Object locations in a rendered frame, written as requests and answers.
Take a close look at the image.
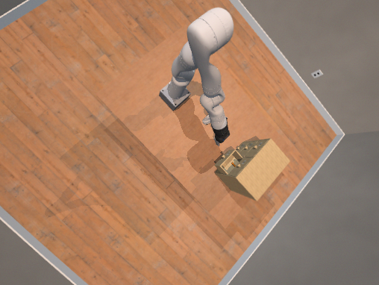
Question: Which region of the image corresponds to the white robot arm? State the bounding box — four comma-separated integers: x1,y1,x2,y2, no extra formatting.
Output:
167,7,234,122

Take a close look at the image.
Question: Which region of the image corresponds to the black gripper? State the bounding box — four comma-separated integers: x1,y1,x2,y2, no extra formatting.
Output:
202,114,230,146

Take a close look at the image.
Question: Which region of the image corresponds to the small wooden chest of drawers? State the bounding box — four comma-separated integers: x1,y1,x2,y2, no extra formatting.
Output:
215,138,290,201

